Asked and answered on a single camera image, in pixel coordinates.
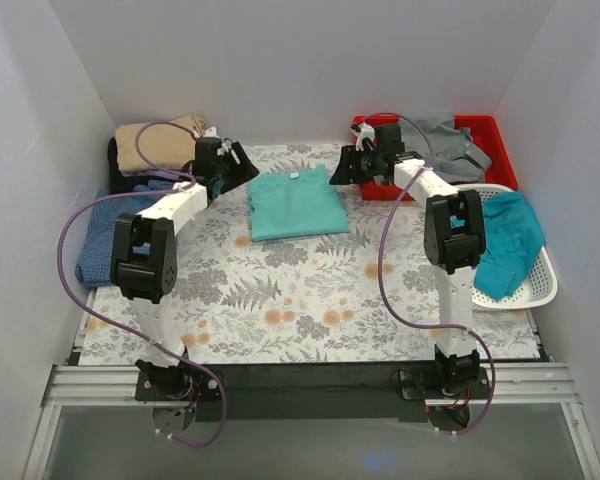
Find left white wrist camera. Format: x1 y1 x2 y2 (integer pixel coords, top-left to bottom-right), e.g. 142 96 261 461
195 127 233 157

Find grey polo shirt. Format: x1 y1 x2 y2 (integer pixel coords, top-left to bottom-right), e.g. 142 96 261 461
411 113 492 184

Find folded beige shirt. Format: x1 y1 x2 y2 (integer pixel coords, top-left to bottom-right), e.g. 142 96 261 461
115 124 195 174

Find mint green t shirt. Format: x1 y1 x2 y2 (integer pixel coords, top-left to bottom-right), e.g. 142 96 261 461
247 164 350 242

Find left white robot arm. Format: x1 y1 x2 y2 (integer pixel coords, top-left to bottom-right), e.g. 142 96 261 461
110 136 259 400

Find blue checkered shirt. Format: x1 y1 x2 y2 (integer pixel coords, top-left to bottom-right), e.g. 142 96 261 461
75 190 162 289

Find folded lavender shirt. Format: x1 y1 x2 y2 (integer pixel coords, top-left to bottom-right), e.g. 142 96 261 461
121 170 187 182

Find folded black garment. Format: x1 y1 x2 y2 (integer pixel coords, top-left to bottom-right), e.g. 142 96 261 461
107 137 133 194

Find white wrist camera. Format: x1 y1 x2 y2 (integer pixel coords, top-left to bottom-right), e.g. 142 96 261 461
350 122 375 151
195 127 233 157

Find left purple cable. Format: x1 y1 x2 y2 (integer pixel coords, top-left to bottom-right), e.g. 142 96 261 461
57 121 227 448

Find aluminium frame rail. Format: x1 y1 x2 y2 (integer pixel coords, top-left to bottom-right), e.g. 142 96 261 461
25 363 600 479

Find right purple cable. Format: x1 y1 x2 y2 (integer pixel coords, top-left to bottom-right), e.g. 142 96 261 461
362 112 496 437

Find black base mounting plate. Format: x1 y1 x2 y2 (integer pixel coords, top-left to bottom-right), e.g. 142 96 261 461
135 360 489 422

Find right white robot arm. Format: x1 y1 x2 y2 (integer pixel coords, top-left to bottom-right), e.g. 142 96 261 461
330 121 486 398

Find purple cable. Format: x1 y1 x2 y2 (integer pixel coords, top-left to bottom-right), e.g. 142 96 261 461
362 112 496 437
57 121 227 448

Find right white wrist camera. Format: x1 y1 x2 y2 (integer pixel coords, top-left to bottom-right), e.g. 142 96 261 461
350 122 375 151

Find white plastic basket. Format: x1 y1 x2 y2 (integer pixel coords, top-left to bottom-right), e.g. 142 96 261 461
459 183 558 310

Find teal blue t shirt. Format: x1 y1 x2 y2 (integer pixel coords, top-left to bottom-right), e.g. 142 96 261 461
474 192 546 301

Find red plastic tray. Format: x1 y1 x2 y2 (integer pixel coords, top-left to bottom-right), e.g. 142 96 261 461
360 115 518 201

